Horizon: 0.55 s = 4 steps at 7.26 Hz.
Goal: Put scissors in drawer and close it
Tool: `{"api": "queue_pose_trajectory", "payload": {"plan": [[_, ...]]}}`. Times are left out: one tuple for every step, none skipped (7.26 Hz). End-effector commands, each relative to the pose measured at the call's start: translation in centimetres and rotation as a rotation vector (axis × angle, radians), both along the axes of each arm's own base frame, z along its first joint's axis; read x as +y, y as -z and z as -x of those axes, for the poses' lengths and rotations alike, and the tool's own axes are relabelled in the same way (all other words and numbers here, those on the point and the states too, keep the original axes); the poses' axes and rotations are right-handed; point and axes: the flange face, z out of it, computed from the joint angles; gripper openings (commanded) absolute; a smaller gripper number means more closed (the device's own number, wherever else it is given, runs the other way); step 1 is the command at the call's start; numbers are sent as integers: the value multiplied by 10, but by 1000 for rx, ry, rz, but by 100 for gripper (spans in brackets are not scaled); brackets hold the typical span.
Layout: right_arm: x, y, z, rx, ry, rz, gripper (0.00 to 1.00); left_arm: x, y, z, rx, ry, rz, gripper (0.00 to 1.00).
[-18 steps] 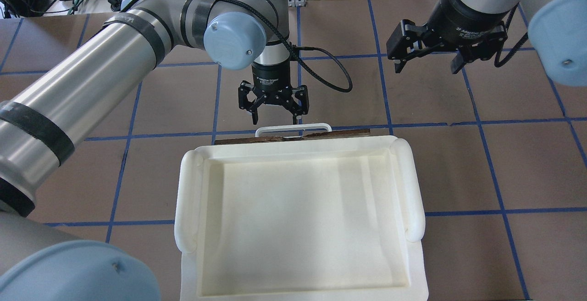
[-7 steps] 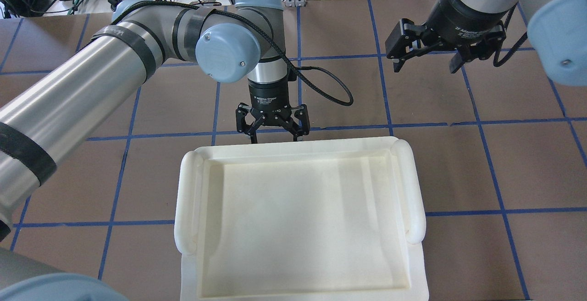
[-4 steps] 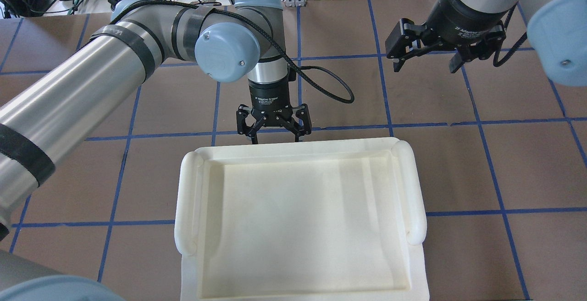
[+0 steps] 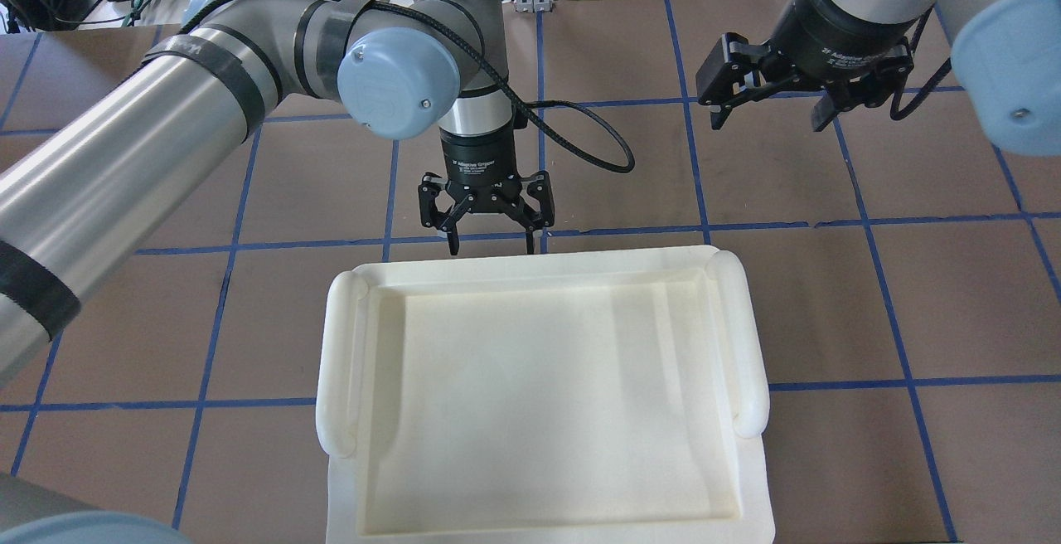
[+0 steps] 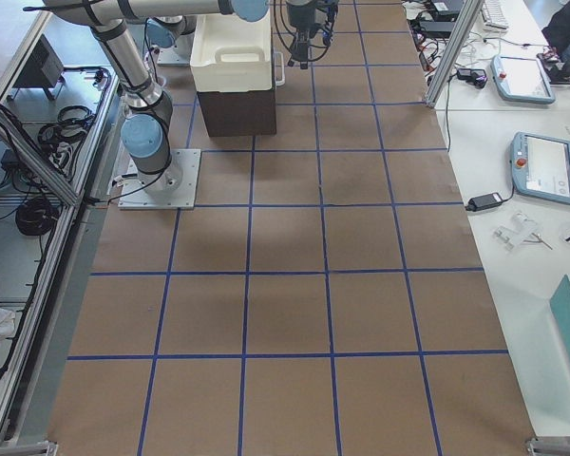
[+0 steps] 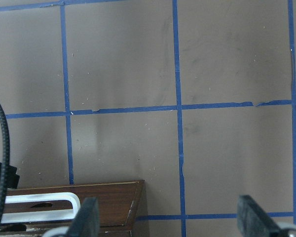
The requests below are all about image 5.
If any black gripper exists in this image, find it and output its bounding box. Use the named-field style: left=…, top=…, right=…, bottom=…
left=287, top=18, right=335, bottom=69

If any white drawer handle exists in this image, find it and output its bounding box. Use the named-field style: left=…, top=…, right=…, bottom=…
left=273, top=50, right=286, bottom=87

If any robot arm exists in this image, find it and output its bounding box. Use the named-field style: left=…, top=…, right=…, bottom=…
left=24, top=1, right=269, bottom=187
left=285, top=0, right=339, bottom=69

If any white plastic tray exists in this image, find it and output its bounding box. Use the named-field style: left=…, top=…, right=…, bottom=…
left=190, top=14, right=273, bottom=93

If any blue teach pendant far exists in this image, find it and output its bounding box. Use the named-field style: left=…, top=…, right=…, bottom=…
left=490, top=55, right=556, bottom=105

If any blue teach pendant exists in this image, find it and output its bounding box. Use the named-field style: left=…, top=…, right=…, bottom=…
left=490, top=55, right=556, bottom=105
left=510, top=132, right=570, bottom=205

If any black power brick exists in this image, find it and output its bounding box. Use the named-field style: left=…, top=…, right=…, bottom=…
left=465, top=192, right=504, bottom=212

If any blue teach pendant near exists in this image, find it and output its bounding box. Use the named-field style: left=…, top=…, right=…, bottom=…
left=510, top=132, right=570, bottom=205

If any aluminium frame post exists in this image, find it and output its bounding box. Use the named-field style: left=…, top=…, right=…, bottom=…
left=425, top=0, right=483, bottom=108

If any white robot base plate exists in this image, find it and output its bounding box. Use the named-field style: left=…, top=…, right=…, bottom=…
left=117, top=149, right=201, bottom=210

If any aluminium frame rail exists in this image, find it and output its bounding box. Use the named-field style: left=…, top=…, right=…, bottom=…
left=0, top=0, right=91, bottom=210

